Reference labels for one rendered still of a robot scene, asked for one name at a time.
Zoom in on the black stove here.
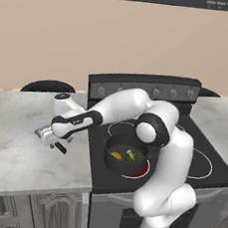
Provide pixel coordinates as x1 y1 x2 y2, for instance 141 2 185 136
70 66 228 228

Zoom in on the dark grey pot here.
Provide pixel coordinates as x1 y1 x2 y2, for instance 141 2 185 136
101 130 153 178

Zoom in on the grey oven door handle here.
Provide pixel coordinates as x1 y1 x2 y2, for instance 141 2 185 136
106 174 228 214

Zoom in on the grey oven door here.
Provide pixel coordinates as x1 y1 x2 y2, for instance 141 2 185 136
87 173 228 228

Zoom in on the spatula with black handle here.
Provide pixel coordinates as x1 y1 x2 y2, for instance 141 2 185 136
32 122 71 155

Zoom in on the green broccoli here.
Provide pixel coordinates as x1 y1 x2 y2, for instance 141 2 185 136
123 148 139 164

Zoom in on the grey arched cupboard door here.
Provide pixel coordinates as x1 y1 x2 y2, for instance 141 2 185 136
26 187 87 228

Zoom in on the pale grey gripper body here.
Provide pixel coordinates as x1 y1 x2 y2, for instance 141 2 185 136
37 125 60 149

